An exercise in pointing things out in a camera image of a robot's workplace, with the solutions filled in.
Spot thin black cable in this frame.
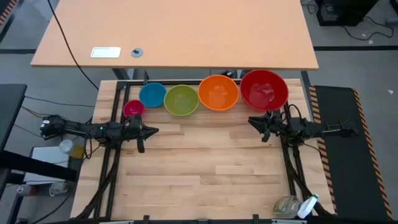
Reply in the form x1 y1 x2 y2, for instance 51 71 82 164
24 95 95 108

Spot clear bottle yellow liquid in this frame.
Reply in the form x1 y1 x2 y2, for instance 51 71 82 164
58 139 86 159

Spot black floor cable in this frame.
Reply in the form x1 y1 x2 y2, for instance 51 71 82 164
340 15 396 42

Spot green bowl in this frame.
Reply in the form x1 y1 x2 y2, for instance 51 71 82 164
164 84 200 117

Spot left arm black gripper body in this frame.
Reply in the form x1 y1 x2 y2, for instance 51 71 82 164
124 114 147 154

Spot grey desk base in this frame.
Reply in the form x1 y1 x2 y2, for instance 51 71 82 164
111 68 149 82

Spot black horizontal bar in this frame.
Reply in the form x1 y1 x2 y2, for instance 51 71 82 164
0 150 78 183

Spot blue bowl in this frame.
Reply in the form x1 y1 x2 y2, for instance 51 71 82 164
139 82 167 108

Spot small magenta bowl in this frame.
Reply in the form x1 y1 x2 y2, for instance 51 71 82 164
123 99 146 118

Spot black side tabletop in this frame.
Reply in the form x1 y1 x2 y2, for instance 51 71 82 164
0 83 28 153

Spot beige wooden desk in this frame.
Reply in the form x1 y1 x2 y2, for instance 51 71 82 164
30 0 320 71

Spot large red bowl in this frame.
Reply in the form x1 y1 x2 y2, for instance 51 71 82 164
239 69 289 113

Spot clear spray bottle white nozzle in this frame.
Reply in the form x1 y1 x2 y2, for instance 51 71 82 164
272 194 320 219

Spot orange bowl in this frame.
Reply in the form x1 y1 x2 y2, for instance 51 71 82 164
197 74 240 111

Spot clear plastic bottle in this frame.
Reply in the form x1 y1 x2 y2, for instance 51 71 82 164
49 181 68 197

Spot long black cable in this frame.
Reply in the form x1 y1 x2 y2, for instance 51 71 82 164
46 0 100 91

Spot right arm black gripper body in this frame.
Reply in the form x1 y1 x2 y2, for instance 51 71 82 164
262 110 285 143

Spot white box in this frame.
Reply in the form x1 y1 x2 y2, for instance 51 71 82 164
23 146 72 185

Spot black floor equipment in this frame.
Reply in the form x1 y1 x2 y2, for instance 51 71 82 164
315 0 379 27

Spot black mat hazard stripes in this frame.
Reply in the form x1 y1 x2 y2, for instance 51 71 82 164
308 84 394 222

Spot white flat card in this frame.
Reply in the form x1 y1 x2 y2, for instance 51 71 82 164
90 47 122 59

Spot small bottle red label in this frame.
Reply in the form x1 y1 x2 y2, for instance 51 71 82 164
17 184 39 197

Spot black metal table frame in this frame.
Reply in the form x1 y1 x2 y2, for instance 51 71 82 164
74 79 335 224

